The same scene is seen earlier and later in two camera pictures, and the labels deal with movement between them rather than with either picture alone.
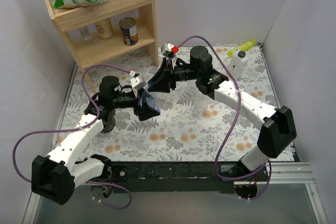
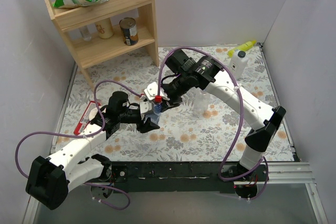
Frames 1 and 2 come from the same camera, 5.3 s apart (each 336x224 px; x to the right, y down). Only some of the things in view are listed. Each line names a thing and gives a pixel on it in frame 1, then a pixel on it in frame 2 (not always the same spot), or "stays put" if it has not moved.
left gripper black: (140, 105) -> (143, 123)
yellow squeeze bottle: (244, 46) stays put
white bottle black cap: (238, 63) stays put
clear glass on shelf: (85, 33) stays put
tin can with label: (129, 31) stays put
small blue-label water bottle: (148, 99) -> (155, 116)
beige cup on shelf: (104, 29) stays put
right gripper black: (170, 74) -> (166, 103)
